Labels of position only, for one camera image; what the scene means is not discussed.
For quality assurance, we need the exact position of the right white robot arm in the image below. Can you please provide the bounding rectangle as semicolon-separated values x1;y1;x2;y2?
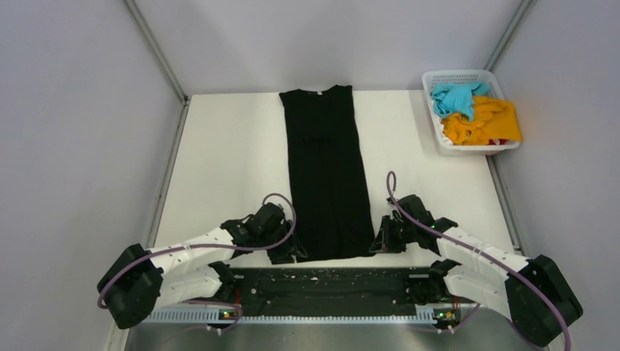
370;195;583;347

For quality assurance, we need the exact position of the black t-shirt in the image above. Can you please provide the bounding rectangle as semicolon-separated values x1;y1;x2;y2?
279;86;375;261

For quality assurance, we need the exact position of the white slotted cable duct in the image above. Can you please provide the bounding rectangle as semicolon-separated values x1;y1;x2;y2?
143;306;460;325

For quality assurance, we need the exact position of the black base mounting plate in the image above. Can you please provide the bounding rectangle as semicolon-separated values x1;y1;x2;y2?
212;268;465;317

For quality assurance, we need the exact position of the white plastic basket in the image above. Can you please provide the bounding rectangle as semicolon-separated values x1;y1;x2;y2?
422;69;521;156

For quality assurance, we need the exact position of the aluminium frame rail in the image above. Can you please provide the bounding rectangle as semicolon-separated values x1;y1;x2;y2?
104;290;146;351

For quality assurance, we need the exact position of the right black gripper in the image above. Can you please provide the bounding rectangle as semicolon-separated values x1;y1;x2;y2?
370;214;417;253

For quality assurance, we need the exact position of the orange t-shirt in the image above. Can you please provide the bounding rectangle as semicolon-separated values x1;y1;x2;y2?
442;96;522;146

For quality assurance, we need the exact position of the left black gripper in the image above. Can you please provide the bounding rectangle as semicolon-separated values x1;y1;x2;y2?
259;219;307;264

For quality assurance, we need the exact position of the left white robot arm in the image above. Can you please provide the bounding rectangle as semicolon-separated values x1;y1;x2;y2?
97;203;308;329

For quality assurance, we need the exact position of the light blue t-shirt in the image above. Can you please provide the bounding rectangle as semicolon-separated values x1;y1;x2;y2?
430;81;491;121

